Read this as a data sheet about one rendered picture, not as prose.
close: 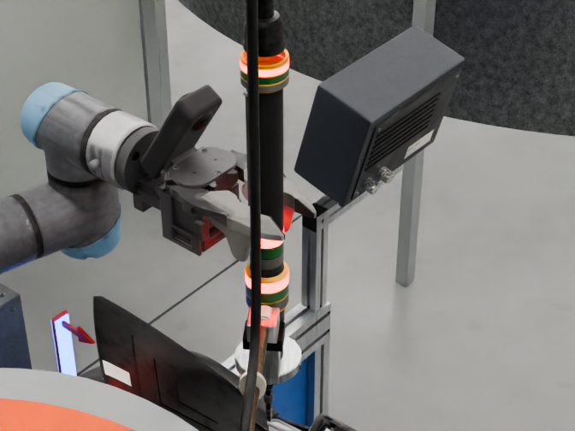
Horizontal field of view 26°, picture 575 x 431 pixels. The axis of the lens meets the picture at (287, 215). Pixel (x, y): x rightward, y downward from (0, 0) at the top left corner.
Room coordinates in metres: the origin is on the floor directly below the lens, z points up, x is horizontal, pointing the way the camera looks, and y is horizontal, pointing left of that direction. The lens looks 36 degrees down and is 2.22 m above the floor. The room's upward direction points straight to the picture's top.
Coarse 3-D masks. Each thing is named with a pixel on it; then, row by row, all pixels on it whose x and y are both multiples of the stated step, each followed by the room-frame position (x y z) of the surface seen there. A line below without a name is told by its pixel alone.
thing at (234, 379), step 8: (192, 352) 1.19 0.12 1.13; (208, 360) 1.16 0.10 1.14; (96, 368) 1.11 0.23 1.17; (216, 368) 1.14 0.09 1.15; (224, 368) 1.14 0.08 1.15; (80, 376) 1.09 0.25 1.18; (88, 376) 1.09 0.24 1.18; (96, 376) 1.09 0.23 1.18; (224, 376) 1.11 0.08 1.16; (232, 376) 1.11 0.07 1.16; (264, 408) 1.03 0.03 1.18; (272, 408) 1.04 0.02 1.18; (272, 416) 1.02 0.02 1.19
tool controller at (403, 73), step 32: (416, 32) 1.83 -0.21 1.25; (352, 64) 1.72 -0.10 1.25; (384, 64) 1.73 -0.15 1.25; (416, 64) 1.75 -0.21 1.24; (448, 64) 1.76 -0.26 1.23; (320, 96) 1.65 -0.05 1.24; (352, 96) 1.64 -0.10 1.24; (384, 96) 1.66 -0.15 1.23; (416, 96) 1.68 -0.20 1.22; (448, 96) 1.78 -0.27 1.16; (320, 128) 1.65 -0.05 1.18; (352, 128) 1.61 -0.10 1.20; (384, 128) 1.63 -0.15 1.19; (416, 128) 1.72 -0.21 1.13; (320, 160) 1.65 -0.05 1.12; (352, 160) 1.61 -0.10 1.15; (384, 160) 1.67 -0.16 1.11; (352, 192) 1.63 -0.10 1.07
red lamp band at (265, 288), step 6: (288, 270) 0.97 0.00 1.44; (246, 276) 0.96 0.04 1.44; (288, 276) 0.96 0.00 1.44; (246, 282) 0.96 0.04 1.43; (276, 282) 0.95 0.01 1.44; (282, 282) 0.95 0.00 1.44; (264, 288) 0.95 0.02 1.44; (270, 288) 0.95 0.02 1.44; (276, 288) 0.95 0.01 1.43; (282, 288) 0.95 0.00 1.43
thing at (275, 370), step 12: (276, 312) 0.93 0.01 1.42; (264, 324) 0.92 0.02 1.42; (276, 324) 0.92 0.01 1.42; (276, 336) 0.91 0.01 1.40; (240, 348) 0.98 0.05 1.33; (276, 348) 0.92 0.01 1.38; (288, 348) 0.98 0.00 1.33; (240, 360) 0.96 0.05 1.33; (264, 360) 0.93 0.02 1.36; (276, 360) 0.93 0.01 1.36; (288, 360) 0.96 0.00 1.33; (300, 360) 0.96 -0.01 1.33; (240, 372) 0.95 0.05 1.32; (264, 372) 0.93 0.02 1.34; (276, 372) 0.93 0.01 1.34; (288, 372) 0.94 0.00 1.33
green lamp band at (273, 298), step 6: (288, 282) 0.96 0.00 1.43; (246, 288) 0.96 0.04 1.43; (288, 288) 0.96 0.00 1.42; (264, 294) 0.95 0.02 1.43; (270, 294) 0.95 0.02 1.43; (276, 294) 0.95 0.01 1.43; (282, 294) 0.95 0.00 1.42; (264, 300) 0.95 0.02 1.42; (270, 300) 0.95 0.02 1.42; (276, 300) 0.95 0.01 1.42
